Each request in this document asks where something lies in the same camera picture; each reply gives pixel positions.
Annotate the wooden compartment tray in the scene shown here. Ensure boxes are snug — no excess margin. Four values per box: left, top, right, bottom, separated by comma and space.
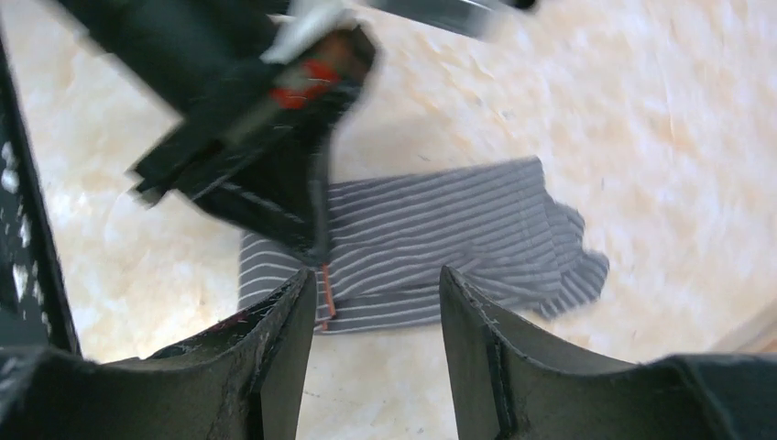
709, 302, 776, 353

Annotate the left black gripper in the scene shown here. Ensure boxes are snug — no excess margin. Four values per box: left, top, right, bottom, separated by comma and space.
63, 1, 378, 266

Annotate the grey striped underwear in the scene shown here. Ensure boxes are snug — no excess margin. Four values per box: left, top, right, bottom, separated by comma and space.
236, 156, 611, 336

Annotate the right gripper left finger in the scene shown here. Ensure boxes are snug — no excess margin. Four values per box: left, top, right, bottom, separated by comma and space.
1, 269, 317, 439

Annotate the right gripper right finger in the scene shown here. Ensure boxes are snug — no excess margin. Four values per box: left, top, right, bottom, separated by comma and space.
439, 267, 776, 440

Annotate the black metal base rail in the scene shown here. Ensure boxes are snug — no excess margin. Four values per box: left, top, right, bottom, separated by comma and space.
1, 48, 82, 356

